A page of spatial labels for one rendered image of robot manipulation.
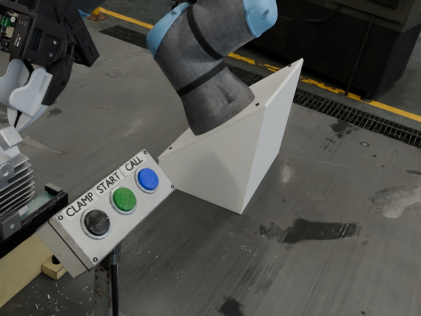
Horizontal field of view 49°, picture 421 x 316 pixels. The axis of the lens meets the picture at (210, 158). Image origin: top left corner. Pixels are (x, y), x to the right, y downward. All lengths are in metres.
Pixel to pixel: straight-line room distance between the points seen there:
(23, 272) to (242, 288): 0.36
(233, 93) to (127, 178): 0.39
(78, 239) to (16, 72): 0.25
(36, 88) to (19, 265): 0.29
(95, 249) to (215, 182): 0.48
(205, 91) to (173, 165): 0.18
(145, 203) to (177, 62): 0.40
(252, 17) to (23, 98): 0.43
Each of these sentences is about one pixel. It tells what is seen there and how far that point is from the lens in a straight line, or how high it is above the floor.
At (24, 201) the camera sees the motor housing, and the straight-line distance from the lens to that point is 0.68.
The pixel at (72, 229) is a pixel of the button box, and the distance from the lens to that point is 0.51.
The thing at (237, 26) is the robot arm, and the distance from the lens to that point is 0.86.
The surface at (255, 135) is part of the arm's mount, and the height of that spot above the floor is 0.99.
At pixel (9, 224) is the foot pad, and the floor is 0.97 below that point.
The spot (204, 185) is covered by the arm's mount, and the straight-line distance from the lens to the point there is 0.97.
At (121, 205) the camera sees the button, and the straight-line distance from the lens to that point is 0.55.
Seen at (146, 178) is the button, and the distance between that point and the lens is 0.58.
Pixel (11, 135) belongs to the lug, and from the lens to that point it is 0.64.
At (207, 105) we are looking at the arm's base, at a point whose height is 1.01.
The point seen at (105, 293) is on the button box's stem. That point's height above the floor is 0.90.
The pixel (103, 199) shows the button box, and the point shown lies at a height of 1.07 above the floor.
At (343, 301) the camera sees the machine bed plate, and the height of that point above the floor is 0.80.
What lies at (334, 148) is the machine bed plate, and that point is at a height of 0.80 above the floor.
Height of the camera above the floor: 1.43
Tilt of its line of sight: 34 degrees down
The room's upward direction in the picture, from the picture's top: 10 degrees clockwise
